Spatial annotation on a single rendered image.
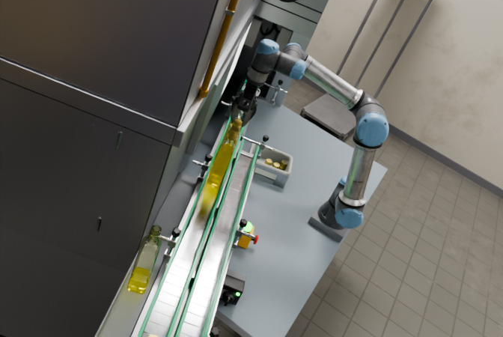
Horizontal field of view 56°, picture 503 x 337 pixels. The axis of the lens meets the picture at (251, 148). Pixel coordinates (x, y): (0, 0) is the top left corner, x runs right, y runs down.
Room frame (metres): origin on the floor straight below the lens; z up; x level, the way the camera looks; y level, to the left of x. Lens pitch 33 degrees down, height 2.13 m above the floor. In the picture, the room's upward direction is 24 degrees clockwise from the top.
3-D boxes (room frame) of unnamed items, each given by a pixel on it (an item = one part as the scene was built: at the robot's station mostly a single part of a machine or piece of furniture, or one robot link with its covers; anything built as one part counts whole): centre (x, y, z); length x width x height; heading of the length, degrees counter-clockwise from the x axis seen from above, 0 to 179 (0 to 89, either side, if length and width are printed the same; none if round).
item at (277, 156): (2.00, -0.11, 0.80); 0.22 x 0.17 x 0.09; 94
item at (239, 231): (1.28, -0.10, 0.94); 0.07 x 0.04 x 0.13; 94
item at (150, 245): (0.95, 0.15, 1.01); 0.06 x 0.06 x 0.26; 10
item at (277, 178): (1.99, -0.08, 0.79); 0.27 x 0.17 x 0.08; 94
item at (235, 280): (1.17, -0.13, 0.79); 0.08 x 0.08 x 0.08; 4
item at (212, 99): (2.00, 0.25, 1.15); 0.90 x 0.03 x 0.34; 4
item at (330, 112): (4.35, -0.62, 0.86); 0.64 x 0.54 x 1.73; 163
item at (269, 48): (1.65, 0.09, 1.46); 0.09 x 0.08 x 0.11; 94
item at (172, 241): (1.10, 0.13, 0.94); 0.07 x 0.04 x 0.13; 94
